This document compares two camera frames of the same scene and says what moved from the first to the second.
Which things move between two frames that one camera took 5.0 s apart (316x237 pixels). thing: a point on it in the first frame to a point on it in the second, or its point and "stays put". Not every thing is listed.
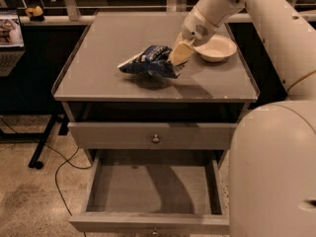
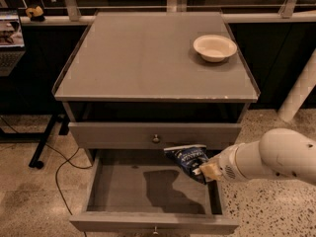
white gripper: [196, 28] to [226, 166]
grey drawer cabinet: [110, 111] stays put
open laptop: [12, 47] stays put
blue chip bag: [153, 60] to [190, 158]
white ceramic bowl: [216, 48] stays put
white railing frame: [74, 11] stays put
